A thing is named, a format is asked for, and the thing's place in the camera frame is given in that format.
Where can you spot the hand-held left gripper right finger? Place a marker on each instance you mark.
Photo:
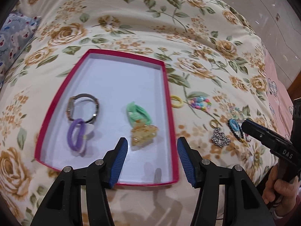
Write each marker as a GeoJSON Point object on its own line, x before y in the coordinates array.
{"type": "Point", "coordinates": [185, 162]}

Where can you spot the pink bed sheet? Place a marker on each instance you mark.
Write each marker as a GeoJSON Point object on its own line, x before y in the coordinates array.
{"type": "Point", "coordinates": [277, 91]}

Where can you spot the blue bear print pillow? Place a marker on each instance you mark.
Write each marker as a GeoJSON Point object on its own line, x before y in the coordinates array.
{"type": "Point", "coordinates": [14, 42]}

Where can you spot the white hair accessory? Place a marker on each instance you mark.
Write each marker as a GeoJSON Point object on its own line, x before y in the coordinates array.
{"type": "Point", "coordinates": [89, 130]}

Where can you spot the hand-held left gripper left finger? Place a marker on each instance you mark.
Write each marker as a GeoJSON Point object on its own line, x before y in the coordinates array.
{"type": "Point", "coordinates": [118, 160]}

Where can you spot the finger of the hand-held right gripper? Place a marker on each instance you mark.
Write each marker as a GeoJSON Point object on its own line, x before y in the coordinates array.
{"type": "Point", "coordinates": [261, 134]}

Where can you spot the person's right hand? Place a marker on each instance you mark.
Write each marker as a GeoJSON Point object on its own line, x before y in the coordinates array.
{"type": "Point", "coordinates": [284, 195]}

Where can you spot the red cardboard box tray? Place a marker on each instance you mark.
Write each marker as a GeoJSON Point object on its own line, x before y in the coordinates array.
{"type": "Point", "coordinates": [117, 80]}

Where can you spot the person's right forearm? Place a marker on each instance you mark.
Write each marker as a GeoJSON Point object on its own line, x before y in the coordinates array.
{"type": "Point", "coordinates": [289, 221]}

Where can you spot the green hair clip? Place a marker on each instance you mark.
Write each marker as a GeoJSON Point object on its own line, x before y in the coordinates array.
{"type": "Point", "coordinates": [137, 114]}

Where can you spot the floral blanket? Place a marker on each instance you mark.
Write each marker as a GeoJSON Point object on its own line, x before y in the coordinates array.
{"type": "Point", "coordinates": [141, 23]}

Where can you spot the amber hair claw clip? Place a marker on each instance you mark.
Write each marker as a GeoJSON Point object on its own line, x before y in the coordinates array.
{"type": "Point", "coordinates": [143, 134]}

